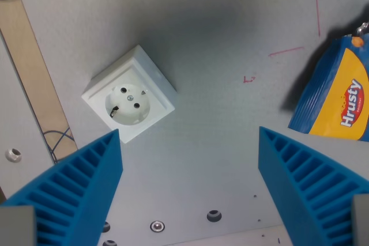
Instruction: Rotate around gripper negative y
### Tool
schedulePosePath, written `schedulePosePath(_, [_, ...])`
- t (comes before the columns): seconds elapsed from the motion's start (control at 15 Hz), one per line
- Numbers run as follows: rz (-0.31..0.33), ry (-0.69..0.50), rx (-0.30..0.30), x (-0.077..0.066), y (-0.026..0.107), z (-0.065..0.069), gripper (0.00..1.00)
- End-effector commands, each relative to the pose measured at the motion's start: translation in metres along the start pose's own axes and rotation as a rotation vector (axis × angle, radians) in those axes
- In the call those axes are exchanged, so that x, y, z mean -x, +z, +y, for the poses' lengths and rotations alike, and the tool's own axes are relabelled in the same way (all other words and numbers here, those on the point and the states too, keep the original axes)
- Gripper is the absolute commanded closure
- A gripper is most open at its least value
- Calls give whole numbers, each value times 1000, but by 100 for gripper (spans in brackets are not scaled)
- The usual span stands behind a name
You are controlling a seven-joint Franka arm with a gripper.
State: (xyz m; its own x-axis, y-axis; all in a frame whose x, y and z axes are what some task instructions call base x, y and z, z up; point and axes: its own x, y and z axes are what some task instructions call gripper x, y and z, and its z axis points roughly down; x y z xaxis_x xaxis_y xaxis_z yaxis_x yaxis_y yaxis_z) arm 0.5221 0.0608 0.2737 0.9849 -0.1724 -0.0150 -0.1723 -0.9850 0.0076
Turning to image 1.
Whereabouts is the silver countersunk screw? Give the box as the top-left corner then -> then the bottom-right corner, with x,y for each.
150,220 -> 165,233

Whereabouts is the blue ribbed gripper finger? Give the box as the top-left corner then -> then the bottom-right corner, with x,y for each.
0,128 -> 124,246
258,126 -> 369,246

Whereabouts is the white wall power socket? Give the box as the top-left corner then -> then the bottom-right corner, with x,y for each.
81,44 -> 178,144

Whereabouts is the light wooden board strip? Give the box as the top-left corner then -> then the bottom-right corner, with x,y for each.
0,0 -> 78,165

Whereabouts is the blue yellow Hrusty snack bag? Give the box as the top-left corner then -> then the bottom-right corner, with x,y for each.
288,33 -> 369,142

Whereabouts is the metal threaded insert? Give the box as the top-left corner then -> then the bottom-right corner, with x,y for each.
5,148 -> 22,163

